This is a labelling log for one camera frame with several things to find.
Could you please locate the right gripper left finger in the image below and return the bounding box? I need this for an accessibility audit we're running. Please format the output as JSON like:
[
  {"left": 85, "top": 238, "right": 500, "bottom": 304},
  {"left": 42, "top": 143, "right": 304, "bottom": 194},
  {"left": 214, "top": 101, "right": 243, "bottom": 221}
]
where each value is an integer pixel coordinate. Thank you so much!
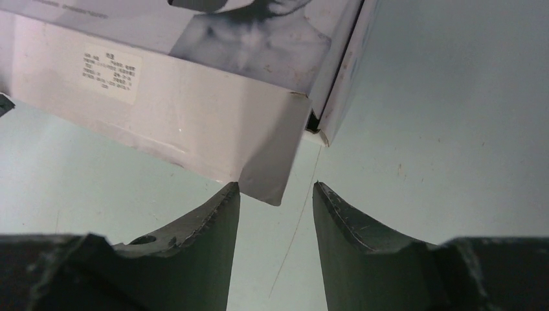
[{"left": 1, "top": 182, "right": 240, "bottom": 310}]

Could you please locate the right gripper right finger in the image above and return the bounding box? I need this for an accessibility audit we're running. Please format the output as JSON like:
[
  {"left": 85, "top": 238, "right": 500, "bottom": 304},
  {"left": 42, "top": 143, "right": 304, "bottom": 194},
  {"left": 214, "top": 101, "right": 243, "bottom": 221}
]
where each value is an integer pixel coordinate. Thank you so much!
[{"left": 313, "top": 182, "right": 548, "bottom": 310}]

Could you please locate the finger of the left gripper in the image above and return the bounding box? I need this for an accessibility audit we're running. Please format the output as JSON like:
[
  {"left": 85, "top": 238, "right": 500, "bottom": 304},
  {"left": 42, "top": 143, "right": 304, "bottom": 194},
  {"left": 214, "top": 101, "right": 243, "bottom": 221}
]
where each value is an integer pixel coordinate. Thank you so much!
[{"left": 0, "top": 94, "right": 16, "bottom": 117}]

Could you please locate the white box lid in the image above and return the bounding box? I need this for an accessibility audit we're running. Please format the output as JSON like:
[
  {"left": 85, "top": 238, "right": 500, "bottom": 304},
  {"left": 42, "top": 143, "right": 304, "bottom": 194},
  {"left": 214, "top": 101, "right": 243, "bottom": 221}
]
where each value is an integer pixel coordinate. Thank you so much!
[{"left": 1, "top": 1, "right": 361, "bottom": 206}]

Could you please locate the white box with black tray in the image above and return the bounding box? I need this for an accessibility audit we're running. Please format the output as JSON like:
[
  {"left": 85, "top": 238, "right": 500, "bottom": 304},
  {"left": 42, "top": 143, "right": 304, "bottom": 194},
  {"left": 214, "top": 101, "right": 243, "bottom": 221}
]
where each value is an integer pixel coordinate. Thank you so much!
[{"left": 305, "top": 1, "right": 381, "bottom": 147}]

